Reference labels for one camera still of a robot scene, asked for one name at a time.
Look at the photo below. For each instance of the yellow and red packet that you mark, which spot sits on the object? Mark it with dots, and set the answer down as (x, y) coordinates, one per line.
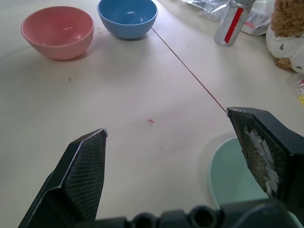
(300, 92)

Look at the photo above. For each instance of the blue bowl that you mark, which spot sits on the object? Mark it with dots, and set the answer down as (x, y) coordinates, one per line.
(127, 17)

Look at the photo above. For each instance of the pale green bowl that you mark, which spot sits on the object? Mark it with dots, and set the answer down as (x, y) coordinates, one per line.
(232, 175)

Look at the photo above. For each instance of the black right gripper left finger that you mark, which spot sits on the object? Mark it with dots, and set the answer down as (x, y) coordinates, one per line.
(80, 180)

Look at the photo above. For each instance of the pink bowl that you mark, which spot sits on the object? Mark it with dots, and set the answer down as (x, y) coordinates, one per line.
(58, 32)

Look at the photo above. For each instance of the silver bottle with red stripe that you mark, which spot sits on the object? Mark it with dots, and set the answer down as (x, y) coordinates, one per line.
(231, 23)

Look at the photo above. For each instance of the brown and white plush toy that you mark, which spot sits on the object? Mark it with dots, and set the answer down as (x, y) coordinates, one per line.
(288, 33)

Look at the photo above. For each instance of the clear plastic bag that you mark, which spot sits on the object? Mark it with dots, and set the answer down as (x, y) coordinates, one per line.
(209, 8)

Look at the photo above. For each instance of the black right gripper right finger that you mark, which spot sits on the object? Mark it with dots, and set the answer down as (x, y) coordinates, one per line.
(268, 152)

